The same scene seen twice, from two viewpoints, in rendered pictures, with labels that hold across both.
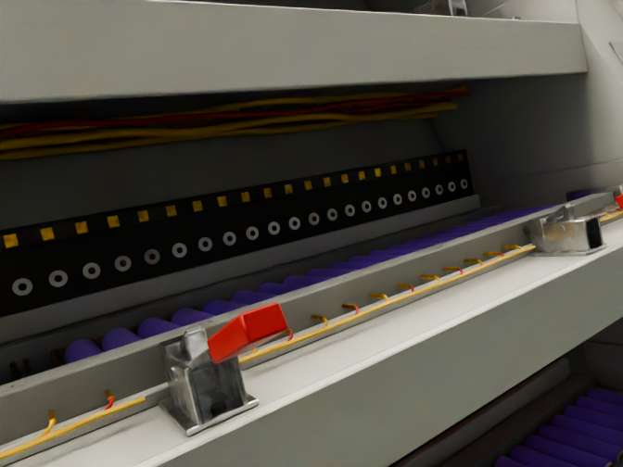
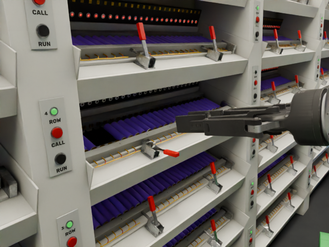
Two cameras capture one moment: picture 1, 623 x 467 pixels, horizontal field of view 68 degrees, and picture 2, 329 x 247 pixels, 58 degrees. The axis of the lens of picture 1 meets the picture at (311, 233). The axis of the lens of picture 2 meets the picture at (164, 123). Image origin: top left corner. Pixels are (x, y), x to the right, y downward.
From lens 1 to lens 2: 53 cm
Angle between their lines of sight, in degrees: 32
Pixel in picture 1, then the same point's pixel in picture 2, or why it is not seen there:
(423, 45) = (207, 71)
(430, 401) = (180, 158)
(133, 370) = (136, 143)
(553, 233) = not seen: hidden behind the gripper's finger
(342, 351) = (169, 146)
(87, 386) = (130, 145)
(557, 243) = not seen: hidden behind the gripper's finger
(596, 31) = (251, 62)
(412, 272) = not seen: hidden behind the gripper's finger
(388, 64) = (198, 77)
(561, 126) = (230, 81)
